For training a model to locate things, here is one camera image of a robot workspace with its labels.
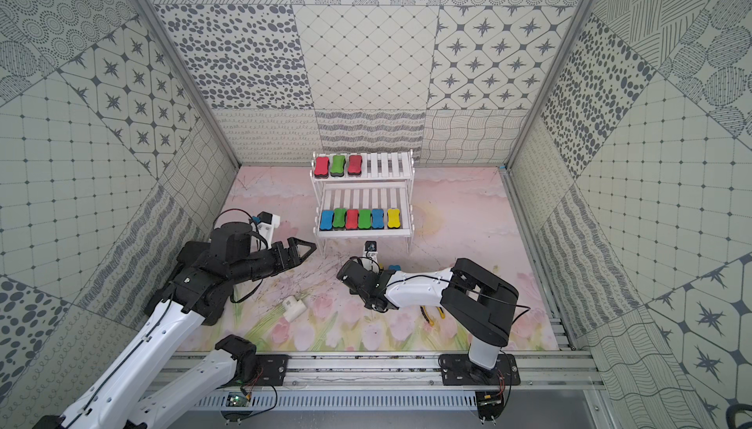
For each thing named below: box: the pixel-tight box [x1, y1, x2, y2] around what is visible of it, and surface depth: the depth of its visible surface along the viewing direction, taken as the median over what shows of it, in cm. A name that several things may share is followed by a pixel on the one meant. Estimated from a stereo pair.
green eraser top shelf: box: [329, 154, 346, 178], surface depth 84 cm
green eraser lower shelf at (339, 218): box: [332, 207, 348, 232], surface depth 88 cm
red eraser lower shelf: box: [344, 208, 360, 231], surface depth 88 cm
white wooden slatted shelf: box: [309, 148, 416, 256], surface depth 88 cm
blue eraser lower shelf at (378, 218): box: [372, 208, 385, 230], surface depth 89 cm
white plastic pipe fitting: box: [282, 295, 307, 323], surface depth 83 cm
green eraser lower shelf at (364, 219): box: [358, 208, 372, 231], surface depth 88 cm
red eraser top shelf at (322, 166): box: [314, 156, 330, 180], surface depth 84 cm
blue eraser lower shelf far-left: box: [319, 209, 334, 232], surface depth 88 cm
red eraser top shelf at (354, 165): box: [347, 154, 364, 176], surface depth 85 cm
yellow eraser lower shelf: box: [386, 207, 401, 230], surface depth 90 cm
